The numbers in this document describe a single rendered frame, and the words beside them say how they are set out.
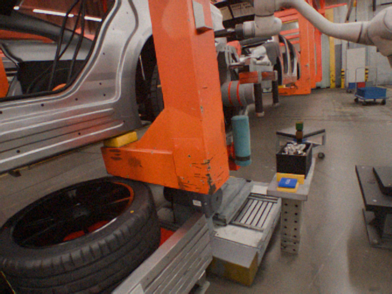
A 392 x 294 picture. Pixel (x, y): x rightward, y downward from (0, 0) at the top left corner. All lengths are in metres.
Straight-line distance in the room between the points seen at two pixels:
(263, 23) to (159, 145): 0.84
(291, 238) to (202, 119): 0.82
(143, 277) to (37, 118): 0.67
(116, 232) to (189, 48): 0.64
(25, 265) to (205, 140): 0.68
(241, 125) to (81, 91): 0.76
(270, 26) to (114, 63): 0.84
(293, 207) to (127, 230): 0.77
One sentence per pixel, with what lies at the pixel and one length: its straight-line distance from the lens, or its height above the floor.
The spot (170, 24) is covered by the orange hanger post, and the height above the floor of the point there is 1.13.
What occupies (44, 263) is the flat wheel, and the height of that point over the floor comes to 0.50.
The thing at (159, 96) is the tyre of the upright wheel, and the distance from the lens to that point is 1.09.
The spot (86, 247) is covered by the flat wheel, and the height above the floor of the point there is 0.50.
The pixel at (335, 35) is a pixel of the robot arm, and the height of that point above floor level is 1.09.
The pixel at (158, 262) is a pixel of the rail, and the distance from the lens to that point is 0.77.
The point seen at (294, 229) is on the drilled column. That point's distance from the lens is 1.22.
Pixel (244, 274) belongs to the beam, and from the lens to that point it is 1.10.
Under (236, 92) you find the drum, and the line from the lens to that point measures 1.14.
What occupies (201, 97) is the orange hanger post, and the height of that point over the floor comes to 0.88.
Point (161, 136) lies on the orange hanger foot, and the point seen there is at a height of 0.74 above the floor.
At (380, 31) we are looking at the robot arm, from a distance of 1.08.
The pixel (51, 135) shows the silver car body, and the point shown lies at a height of 0.83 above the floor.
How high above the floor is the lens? 0.91
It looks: 16 degrees down
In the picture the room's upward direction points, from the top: 8 degrees counter-clockwise
